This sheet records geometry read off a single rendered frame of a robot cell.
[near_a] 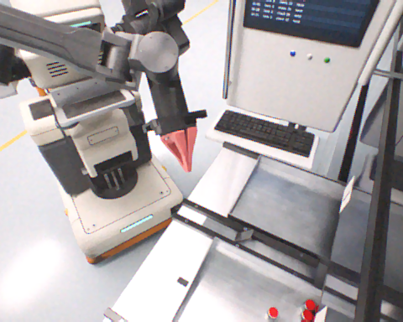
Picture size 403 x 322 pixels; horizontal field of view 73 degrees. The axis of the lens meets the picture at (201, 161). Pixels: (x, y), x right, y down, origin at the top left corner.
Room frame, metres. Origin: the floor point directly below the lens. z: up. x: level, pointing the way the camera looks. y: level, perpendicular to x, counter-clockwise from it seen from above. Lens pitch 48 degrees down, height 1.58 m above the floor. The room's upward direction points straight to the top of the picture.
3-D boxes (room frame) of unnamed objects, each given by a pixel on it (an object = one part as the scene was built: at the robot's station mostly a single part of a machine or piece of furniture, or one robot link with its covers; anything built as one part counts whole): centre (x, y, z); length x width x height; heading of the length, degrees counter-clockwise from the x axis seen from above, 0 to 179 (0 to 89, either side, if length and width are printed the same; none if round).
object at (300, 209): (0.44, -0.29, 0.90); 0.34 x 0.26 x 0.04; 62
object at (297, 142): (0.86, -0.26, 0.82); 0.40 x 0.14 x 0.02; 65
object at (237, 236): (0.36, -0.07, 0.91); 0.14 x 0.03 x 0.06; 61
